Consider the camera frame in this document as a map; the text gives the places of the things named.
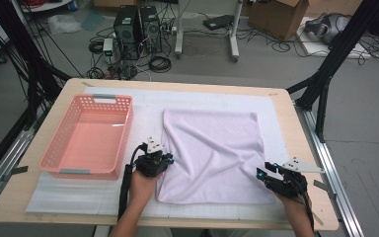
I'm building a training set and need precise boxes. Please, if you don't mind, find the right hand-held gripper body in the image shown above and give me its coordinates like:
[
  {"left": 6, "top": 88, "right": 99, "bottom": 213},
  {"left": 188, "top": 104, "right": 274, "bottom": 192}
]
[{"left": 265, "top": 157, "right": 325, "bottom": 199}]

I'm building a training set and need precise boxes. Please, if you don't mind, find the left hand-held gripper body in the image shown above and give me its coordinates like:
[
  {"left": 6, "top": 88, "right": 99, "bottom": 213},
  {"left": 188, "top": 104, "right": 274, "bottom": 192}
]
[{"left": 135, "top": 136, "right": 171, "bottom": 179}]

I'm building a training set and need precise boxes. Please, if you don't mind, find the lilac printed cloth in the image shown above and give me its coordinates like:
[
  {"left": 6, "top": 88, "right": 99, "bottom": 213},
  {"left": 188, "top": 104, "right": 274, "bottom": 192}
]
[{"left": 155, "top": 108, "right": 276, "bottom": 206}]

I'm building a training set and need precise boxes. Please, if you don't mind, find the pink plastic basket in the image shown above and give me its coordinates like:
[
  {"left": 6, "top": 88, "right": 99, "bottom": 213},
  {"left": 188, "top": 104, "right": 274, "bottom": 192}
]
[{"left": 38, "top": 93, "right": 134, "bottom": 181}]

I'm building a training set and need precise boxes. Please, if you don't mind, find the person's right hand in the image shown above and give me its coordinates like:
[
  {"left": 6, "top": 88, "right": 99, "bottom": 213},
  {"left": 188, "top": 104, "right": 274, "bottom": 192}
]
[{"left": 274, "top": 192, "right": 311, "bottom": 219}]

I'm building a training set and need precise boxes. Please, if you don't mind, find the person's left hand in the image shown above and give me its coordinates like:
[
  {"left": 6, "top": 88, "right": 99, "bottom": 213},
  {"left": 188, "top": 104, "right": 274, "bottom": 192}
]
[{"left": 128, "top": 169, "right": 164, "bottom": 212}]

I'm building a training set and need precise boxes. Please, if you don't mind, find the pale thin strip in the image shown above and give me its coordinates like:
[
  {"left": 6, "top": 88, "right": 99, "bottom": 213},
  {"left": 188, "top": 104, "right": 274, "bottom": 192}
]
[{"left": 311, "top": 210, "right": 325, "bottom": 227}]

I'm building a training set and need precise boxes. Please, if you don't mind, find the white grid mat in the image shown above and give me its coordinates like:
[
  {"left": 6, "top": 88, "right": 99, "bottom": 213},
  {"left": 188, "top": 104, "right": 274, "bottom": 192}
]
[{"left": 25, "top": 86, "right": 294, "bottom": 222}]

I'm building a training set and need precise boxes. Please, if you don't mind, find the small white device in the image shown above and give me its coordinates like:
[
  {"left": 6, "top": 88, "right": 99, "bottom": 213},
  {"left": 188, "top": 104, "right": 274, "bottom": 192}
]
[{"left": 102, "top": 38, "right": 114, "bottom": 57}]

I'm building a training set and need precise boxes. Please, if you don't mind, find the white board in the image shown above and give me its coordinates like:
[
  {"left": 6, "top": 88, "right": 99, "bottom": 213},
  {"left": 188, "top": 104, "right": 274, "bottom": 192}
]
[{"left": 297, "top": 16, "right": 373, "bottom": 60}]

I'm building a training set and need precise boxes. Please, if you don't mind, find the black computer tower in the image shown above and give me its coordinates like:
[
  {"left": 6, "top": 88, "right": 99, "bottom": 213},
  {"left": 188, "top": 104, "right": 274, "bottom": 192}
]
[
  {"left": 139, "top": 5, "right": 163, "bottom": 54},
  {"left": 113, "top": 4, "right": 142, "bottom": 62}
]

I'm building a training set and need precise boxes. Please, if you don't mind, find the black flat device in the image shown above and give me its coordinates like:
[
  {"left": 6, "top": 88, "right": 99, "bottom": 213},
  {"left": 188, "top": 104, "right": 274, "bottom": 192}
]
[{"left": 202, "top": 14, "right": 235, "bottom": 32}]

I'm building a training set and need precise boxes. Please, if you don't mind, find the brown cardboard box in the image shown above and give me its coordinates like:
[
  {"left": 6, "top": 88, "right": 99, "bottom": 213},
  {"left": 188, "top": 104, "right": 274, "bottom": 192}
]
[{"left": 248, "top": 0, "right": 310, "bottom": 42}]

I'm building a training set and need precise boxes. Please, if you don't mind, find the grey headset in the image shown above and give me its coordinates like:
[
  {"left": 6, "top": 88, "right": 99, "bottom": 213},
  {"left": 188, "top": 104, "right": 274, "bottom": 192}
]
[{"left": 304, "top": 12, "right": 351, "bottom": 45}]

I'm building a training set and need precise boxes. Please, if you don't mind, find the clear plastic bag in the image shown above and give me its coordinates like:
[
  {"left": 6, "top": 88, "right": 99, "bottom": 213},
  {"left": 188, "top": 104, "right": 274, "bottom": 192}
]
[{"left": 47, "top": 13, "right": 83, "bottom": 36}]

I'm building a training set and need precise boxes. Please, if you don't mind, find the white round table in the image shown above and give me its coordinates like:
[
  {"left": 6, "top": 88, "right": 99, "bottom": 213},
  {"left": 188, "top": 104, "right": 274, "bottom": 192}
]
[{"left": 19, "top": 0, "right": 73, "bottom": 14}]

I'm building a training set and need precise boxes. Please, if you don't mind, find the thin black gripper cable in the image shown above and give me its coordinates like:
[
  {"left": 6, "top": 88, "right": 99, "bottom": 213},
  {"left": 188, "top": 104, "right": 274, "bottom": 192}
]
[{"left": 300, "top": 191, "right": 316, "bottom": 232}]

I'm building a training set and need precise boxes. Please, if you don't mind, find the grey metal bracket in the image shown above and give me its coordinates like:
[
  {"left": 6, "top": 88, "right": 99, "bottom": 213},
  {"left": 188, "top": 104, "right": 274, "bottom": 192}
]
[
  {"left": 314, "top": 179, "right": 338, "bottom": 200},
  {"left": 1, "top": 165, "right": 30, "bottom": 182}
]

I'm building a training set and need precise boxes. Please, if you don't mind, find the black sleeved gripper cable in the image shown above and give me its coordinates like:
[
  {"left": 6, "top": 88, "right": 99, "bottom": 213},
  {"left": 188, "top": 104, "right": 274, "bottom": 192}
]
[{"left": 117, "top": 142, "right": 149, "bottom": 222}]

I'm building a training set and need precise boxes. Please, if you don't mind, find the aluminium rail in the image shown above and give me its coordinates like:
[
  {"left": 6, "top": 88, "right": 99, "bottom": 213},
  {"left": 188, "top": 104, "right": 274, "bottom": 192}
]
[
  {"left": 295, "top": 105, "right": 365, "bottom": 237},
  {"left": 0, "top": 126, "right": 36, "bottom": 215}
]

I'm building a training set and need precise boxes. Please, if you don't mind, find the coiled black cable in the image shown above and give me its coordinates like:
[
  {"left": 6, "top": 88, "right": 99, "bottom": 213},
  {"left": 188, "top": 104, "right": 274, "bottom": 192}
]
[{"left": 148, "top": 55, "right": 173, "bottom": 74}]

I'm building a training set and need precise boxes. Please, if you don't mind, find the white stand frame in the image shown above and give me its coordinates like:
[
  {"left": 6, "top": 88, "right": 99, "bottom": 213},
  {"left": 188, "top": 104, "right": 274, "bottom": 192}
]
[{"left": 174, "top": 0, "right": 245, "bottom": 63}]

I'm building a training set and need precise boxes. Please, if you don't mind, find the black frame post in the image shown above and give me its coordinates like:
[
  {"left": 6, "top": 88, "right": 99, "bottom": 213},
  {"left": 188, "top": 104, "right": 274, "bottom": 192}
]
[
  {"left": 285, "top": 0, "right": 379, "bottom": 144},
  {"left": 0, "top": 0, "right": 72, "bottom": 130}
]

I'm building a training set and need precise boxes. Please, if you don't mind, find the tangle of black floor cables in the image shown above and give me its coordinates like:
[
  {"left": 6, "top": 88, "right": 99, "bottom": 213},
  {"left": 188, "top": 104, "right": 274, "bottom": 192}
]
[{"left": 236, "top": 28, "right": 379, "bottom": 66}]

